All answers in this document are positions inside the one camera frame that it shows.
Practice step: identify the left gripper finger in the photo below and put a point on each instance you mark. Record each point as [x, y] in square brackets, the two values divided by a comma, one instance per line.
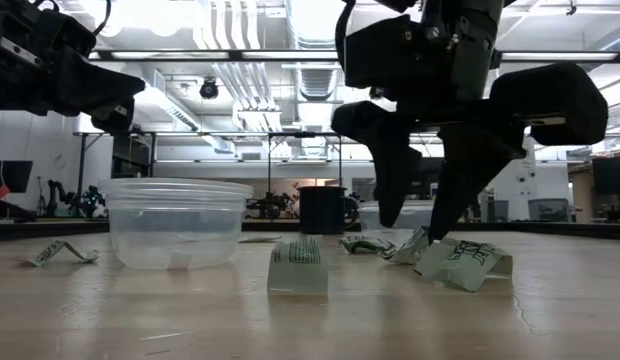
[100, 85]
[117, 120]

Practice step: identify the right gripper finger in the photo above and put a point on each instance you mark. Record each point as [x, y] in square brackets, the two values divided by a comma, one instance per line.
[465, 175]
[392, 180]

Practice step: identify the green tea packet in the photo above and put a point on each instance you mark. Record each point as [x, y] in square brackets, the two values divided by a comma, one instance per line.
[460, 265]
[52, 250]
[365, 245]
[410, 250]
[297, 270]
[260, 239]

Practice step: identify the black background robot arm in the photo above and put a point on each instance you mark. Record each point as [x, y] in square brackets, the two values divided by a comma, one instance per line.
[57, 192]
[275, 205]

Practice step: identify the green background robot arm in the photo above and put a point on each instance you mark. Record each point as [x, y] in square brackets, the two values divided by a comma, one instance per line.
[92, 197]

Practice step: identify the grey bin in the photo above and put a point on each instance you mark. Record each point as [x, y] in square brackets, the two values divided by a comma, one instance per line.
[500, 211]

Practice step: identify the rectangular clear plastic container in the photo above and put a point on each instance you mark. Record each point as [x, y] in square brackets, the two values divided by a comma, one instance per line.
[420, 212]

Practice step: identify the long fluorescent light fixture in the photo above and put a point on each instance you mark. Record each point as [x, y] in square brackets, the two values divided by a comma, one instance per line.
[167, 107]

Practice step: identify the black enamel mug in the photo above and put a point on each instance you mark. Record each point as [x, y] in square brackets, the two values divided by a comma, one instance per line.
[322, 210]

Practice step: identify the round clear plastic container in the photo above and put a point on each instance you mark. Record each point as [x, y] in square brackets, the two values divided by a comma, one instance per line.
[175, 195]

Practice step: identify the black monitor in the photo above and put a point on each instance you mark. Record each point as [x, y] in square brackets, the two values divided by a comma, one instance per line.
[612, 175]
[12, 176]

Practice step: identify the wooden cabinet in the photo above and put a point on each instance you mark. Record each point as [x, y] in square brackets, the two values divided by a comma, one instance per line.
[581, 195]

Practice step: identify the black horizontal beam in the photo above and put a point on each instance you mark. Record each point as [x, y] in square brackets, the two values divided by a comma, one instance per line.
[270, 55]

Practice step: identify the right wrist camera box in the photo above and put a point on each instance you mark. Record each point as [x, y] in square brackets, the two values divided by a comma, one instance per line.
[380, 55]

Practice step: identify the black dome camera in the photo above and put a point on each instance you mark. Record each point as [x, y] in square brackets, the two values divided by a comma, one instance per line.
[209, 89]

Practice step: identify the silver ventilation duct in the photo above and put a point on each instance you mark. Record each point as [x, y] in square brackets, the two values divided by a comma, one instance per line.
[315, 80]

